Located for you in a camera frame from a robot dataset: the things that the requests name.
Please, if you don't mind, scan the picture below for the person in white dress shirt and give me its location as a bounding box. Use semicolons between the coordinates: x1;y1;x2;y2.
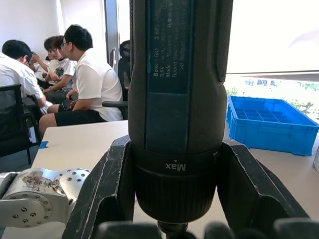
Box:
0;39;60;116

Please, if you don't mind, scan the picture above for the person with hand at face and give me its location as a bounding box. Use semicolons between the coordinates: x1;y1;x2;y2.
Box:
26;51;52;89

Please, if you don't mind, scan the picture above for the person with glasses, printed t-shirt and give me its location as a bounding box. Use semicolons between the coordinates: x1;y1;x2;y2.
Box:
44;35;78;104

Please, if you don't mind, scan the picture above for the person in white polo shirt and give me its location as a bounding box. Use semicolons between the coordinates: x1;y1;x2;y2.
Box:
38;24;124;136

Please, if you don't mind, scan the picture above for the dark green electric screwdriver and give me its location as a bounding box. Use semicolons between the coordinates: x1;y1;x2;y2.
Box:
127;0;234;239

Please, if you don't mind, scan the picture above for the blue plastic compartment crate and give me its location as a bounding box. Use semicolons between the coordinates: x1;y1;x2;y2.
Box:
226;95;319;157

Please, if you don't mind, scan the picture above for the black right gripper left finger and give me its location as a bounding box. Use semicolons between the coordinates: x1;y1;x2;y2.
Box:
62;137;137;239

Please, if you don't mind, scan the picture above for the black office chair with headrest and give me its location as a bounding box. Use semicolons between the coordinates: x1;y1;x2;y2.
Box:
102;39;131;120

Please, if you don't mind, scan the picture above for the white roller blind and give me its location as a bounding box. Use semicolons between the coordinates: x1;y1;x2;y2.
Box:
225;0;319;75

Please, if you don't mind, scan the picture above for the black mesh chair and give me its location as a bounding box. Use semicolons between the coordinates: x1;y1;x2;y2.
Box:
0;84;42;165

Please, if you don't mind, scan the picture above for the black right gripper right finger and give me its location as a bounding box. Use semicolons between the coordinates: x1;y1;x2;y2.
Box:
215;138;311;233

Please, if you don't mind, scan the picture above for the dark door frame with handle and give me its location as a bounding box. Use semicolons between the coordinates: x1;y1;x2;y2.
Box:
104;0;119;70

